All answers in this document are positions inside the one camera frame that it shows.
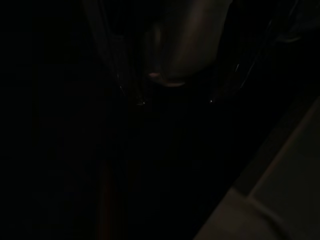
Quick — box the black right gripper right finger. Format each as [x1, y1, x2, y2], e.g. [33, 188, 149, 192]
[208, 0, 302, 104]

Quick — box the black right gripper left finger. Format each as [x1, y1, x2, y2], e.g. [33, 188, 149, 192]
[83, 0, 147, 106]

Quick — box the smooth grey rounded object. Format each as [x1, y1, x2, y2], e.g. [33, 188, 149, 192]
[147, 0, 230, 88]

